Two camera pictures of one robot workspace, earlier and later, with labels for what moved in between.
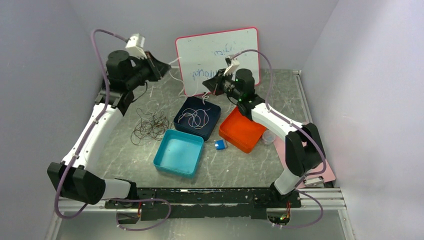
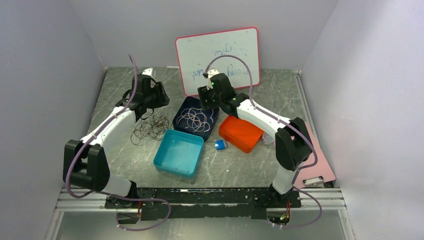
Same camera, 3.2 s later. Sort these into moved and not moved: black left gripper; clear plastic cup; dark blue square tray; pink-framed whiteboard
Moved: black left gripper
Not moved: clear plastic cup; pink-framed whiteboard; dark blue square tray
